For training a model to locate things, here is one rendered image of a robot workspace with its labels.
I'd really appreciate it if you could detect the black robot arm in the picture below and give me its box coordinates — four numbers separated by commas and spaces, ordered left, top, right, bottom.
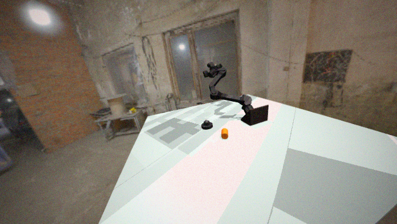
207, 62, 253, 114

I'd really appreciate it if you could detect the orange cylinder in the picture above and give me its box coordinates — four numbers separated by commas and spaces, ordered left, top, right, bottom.
221, 128, 228, 140

